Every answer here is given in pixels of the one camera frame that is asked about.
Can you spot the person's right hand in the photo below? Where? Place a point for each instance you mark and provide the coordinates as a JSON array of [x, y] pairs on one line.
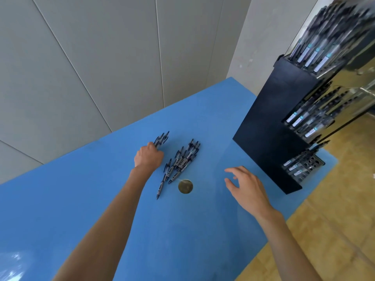
[[252, 193]]

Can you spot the person's left hand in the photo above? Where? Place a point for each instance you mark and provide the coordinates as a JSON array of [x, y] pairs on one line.
[[149, 158]]

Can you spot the black transparent pen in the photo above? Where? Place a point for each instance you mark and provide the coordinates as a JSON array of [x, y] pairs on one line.
[[159, 140], [164, 138]]

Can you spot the pile of black pens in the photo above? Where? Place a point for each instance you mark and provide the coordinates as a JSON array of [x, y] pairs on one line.
[[181, 163]]

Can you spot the row of black pens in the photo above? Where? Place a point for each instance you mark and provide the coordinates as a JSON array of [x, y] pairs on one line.
[[296, 166], [316, 49], [307, 117]]

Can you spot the black tiered pen display stand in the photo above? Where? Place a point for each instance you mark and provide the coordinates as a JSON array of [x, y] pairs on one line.
[[263, 128]]

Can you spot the person's right forearm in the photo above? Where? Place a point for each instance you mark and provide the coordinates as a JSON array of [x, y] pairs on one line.
[[290, 251]]

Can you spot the person's left forearm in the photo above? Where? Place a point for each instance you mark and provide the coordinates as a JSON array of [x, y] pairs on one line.
[[102, 237]]

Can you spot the small round brown disc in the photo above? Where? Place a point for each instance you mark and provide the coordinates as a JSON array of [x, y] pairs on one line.
[[185, 186]]

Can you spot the blue table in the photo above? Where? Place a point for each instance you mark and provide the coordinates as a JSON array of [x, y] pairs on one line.
[[73, 201]]

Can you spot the steel framed glass partition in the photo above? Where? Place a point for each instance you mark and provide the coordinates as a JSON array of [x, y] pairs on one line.
[[366, 102]]

